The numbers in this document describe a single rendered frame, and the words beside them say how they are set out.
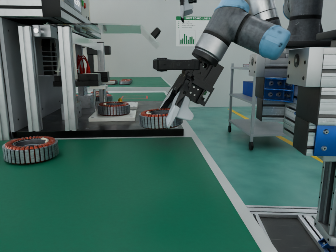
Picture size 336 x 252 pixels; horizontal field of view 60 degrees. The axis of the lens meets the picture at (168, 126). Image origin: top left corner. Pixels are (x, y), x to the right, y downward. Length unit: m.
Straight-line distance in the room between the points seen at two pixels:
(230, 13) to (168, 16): 5.68
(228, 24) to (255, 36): 0.07
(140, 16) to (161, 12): 0.44
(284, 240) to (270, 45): 0.94
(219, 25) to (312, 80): 0.25
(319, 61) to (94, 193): 0.56
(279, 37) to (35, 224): 0.60
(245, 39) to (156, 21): 5.69
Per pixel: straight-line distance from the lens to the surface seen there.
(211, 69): 0.75
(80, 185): 0.54
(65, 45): 0.85
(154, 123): 0.70
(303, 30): 1.28
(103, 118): 0.97
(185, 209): 0.44
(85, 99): 1.26
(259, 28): 0.73
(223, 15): 0.76
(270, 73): 1.23
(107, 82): 1.24
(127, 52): 6.35
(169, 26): 6.40
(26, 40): 0.88
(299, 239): 1.48
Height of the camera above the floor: 0.96
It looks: 12 degrees down
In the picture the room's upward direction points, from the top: straight up
